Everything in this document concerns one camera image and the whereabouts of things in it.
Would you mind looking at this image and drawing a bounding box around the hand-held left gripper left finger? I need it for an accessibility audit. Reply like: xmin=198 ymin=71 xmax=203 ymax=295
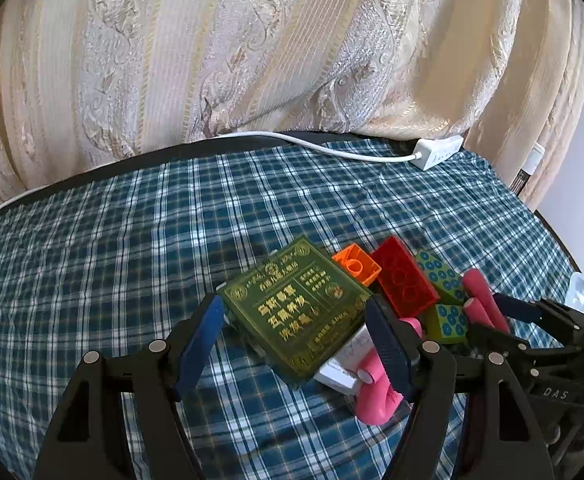
xmin=32 ymin=294 xmax=225 ymax=480

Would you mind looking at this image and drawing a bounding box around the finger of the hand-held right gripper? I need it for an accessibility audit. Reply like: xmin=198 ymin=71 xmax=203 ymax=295
xmin=492 ymin=294 xmax=584 ymax=341
xmin=466 ymin=321 xmax=562 ymax=376

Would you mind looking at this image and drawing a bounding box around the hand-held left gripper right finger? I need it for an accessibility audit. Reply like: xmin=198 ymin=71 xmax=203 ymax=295
xmin=366 ymin=294 xmax=555 ymax=480

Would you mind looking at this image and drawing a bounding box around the green dotted block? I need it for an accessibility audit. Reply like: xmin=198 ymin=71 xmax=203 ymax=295
xmin=414 ymin=249 xmax=467 ymax=306
xmin=424 ymin=302 xmax=470 ymax=345

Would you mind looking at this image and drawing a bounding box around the white medicine box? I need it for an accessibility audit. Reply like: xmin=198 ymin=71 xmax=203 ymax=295
xmin=317 ymin=325 xmax=373 ymax=396

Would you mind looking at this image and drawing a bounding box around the red toy brick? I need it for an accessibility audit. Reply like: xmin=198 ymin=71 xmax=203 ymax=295
xmin=371 ymin=235 xmax=440 ymax=318

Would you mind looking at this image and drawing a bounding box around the orange toy brick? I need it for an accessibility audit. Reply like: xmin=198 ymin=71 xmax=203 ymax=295
xmin=332 ymin=242 xmax=383 ymax=288

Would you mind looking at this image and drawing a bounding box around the green gold-print box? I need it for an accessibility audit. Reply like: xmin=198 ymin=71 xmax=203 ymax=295
xmin=217 ymin=235 xmax=375 ymax=391

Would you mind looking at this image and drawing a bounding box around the plaid blue cloth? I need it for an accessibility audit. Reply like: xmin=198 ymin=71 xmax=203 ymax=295
xmin=0 ymin=137 xmax=580 ymax=480

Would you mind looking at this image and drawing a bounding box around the cream patterned curtain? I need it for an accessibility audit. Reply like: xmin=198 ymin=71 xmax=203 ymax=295
xmin=0 ymin=0 xmax=584 ymax=217

